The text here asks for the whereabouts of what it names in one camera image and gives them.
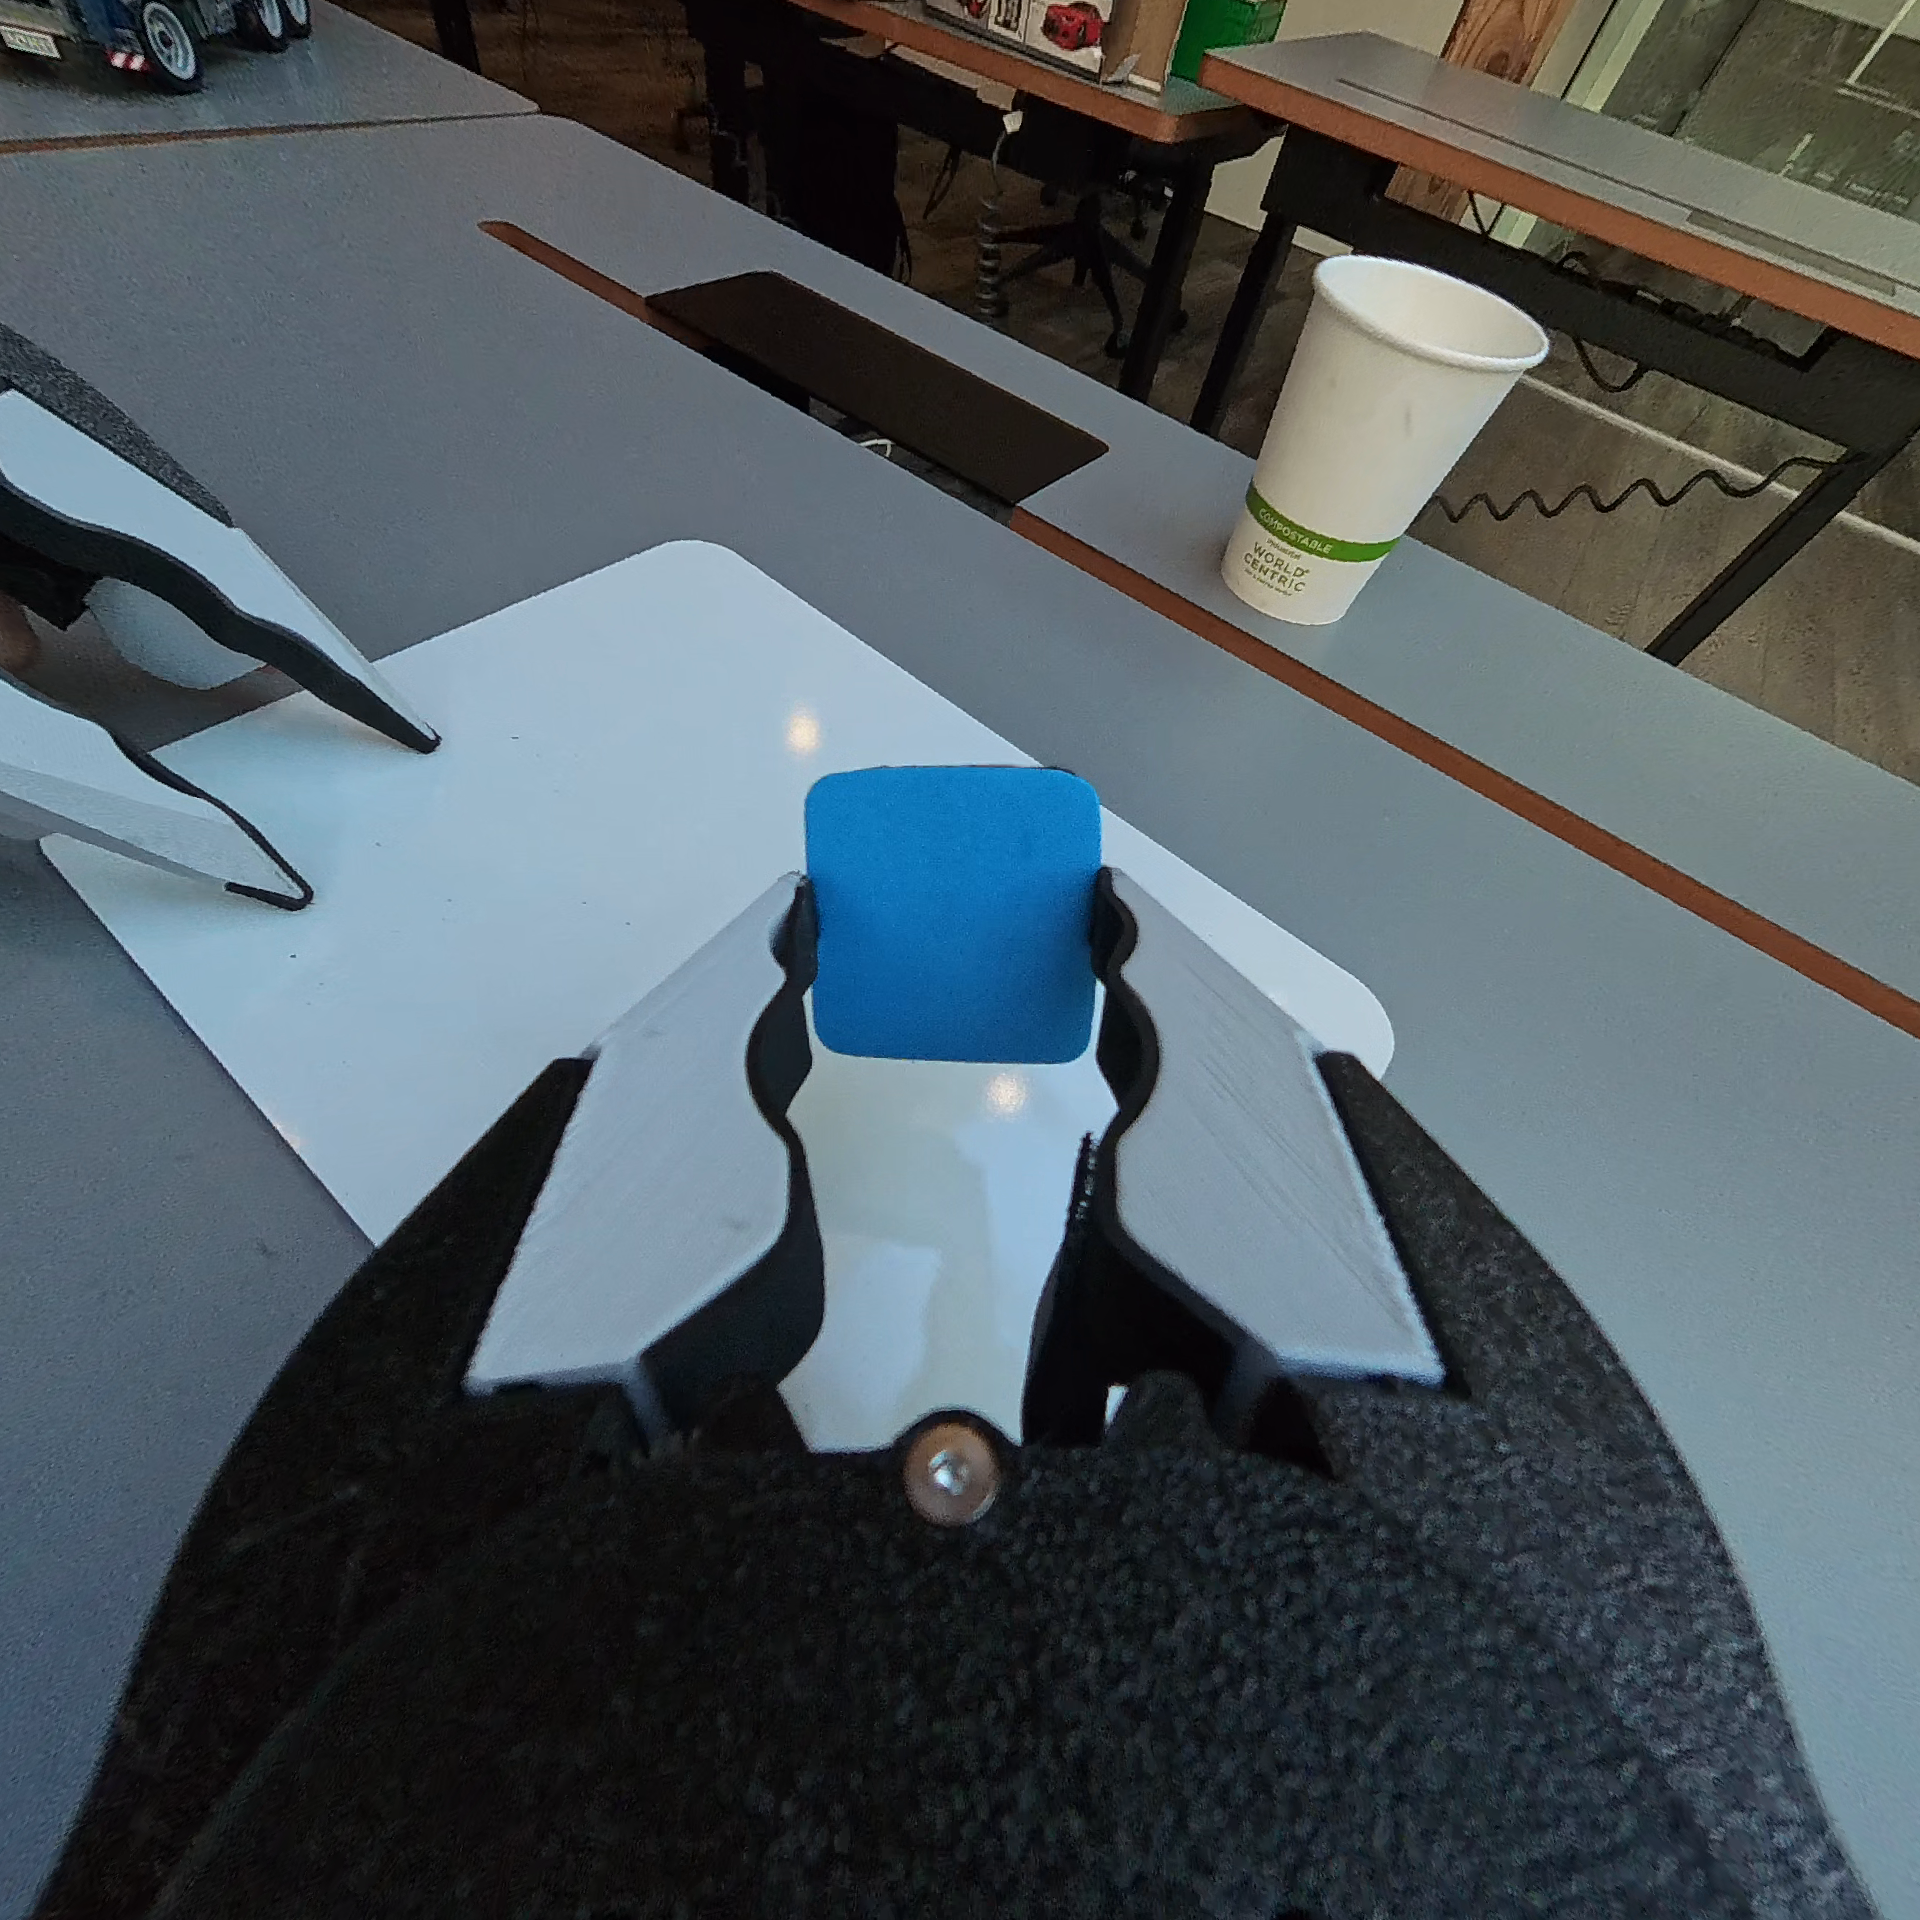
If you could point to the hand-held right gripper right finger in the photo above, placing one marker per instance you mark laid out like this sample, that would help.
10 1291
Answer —
1261 1199

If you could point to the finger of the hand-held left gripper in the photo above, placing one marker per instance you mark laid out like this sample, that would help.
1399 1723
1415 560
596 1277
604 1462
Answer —
151 511
77 796

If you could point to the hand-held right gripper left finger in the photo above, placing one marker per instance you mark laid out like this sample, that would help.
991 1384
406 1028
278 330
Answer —
643 1199

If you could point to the blue black whiteboard eraser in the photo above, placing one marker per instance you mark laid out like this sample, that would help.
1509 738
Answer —
943 916

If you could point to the white whiteboard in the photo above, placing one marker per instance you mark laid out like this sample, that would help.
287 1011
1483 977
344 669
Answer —
599 782

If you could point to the person's left hand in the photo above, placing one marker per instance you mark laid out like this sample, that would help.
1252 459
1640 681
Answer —
15 633

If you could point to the blue toy truck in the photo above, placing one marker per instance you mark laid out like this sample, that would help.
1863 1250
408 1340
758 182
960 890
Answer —
151 30

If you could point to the white paper cup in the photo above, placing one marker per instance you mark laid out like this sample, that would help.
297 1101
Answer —
1367 452

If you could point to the toy car box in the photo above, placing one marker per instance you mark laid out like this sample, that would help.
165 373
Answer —
1037 30

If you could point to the wooden column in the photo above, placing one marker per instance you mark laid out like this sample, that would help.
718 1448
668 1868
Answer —
1515 78

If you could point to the green box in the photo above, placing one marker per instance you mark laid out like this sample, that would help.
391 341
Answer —
1227 38

